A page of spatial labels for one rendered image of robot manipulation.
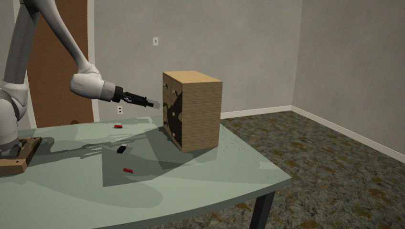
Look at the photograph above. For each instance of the small wooden chest of drawers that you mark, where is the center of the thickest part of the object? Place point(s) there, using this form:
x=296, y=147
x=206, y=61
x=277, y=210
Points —
x=200, y=109

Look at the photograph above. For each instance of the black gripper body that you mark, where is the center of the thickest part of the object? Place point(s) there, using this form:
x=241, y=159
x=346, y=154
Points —
x=119, y=95

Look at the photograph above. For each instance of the black and white eraser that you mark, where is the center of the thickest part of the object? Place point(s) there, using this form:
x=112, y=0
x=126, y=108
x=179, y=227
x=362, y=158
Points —
x=122, y=148

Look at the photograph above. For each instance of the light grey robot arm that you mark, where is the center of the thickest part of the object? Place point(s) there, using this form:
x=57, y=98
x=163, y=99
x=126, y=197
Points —
x=86, y=83

